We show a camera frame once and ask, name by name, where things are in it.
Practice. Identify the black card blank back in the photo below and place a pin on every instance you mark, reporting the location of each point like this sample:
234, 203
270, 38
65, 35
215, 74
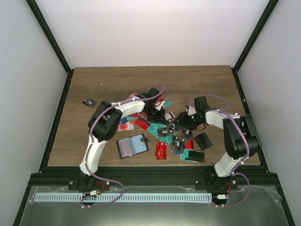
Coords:
203, 141

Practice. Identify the black leather card holder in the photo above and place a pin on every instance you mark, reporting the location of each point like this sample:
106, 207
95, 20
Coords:
134, 145

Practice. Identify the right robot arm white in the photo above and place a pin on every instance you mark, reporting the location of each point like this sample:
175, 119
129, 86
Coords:
241, 139

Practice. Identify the black front rail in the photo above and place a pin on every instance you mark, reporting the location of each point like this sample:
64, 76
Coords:
201, 177

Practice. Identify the white card red circle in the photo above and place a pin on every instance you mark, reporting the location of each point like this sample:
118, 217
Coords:
126, 126

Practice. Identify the red VIP card bottom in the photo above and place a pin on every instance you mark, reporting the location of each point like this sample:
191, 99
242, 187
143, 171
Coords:
161, 150

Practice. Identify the black frame post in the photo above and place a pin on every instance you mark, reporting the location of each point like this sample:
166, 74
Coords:
255, 34
48, 33

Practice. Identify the light blue slotted cable duct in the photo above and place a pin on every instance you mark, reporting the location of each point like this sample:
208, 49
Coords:
126, 197

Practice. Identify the black box on cards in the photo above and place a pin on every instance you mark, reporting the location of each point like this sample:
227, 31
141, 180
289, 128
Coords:
196, 156

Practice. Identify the black frame post left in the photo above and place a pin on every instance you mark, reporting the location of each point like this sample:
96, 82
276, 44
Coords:
48, 33

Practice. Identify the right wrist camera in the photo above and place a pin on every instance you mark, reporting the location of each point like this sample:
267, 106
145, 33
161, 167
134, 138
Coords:
190, 110

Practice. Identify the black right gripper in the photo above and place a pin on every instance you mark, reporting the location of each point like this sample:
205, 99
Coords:
183, 121

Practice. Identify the black frame post right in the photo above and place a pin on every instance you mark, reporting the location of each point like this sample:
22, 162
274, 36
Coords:
255, 34

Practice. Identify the teal card right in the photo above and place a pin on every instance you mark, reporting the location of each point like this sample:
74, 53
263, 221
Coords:
166, 103

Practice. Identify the black VIP card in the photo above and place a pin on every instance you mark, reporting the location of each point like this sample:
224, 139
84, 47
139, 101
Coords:
89, 102

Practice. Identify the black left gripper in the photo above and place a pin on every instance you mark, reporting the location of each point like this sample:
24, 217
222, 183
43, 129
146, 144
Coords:
159, 118

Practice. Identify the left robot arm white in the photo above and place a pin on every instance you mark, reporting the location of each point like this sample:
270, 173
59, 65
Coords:
103, 125

